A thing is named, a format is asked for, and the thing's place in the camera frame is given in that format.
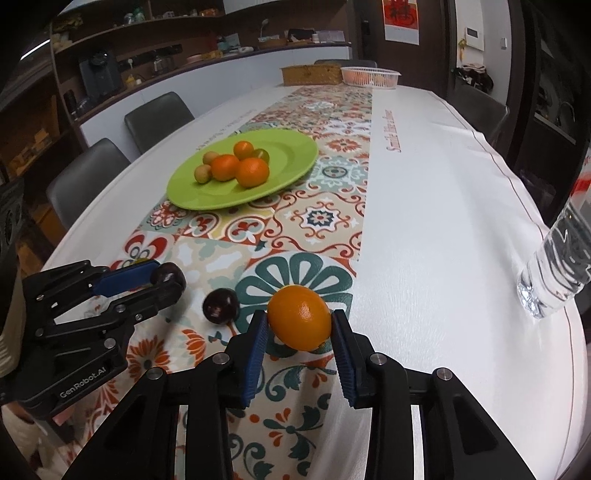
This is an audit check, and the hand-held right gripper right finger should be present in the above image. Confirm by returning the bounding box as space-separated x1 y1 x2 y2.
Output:
331 309 539 480

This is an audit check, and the clear water bottle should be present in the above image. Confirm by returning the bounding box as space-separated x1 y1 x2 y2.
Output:
516 191 591 319

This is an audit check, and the glass sliding door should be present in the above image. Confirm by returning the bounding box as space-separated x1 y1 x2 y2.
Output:
512 0 591 204

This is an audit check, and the green plate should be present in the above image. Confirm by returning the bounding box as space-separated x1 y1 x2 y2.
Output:
166 128 318 210

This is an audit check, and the dark plum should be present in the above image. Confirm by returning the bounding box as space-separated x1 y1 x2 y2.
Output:
202 288 240 324
152 262 183 284

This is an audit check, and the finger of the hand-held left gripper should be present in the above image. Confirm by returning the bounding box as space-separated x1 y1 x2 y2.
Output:
22 260 161 333
34 271 187 365

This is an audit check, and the dark wooden door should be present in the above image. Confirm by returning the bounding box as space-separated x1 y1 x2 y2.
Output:
355 0 448 88

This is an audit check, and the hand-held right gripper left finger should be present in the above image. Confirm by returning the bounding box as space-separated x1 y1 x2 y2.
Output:
74 310 269 480

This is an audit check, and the wooden wall shelf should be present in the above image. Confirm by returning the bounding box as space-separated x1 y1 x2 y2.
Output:
48 0 227 61

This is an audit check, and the black bag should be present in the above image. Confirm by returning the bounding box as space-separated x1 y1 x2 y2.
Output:
455 65 495 90

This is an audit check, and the red wall calendar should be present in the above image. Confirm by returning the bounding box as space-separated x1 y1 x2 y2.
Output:
382 0 420 45

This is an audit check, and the large orange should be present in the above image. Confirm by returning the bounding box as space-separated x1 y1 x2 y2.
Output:
236 157 270 188

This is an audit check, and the patterned table runner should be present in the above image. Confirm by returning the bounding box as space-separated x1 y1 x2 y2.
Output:
76 84 374 480

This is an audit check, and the black coffee machine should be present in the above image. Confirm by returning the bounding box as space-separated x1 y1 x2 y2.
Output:
78 48 123 104

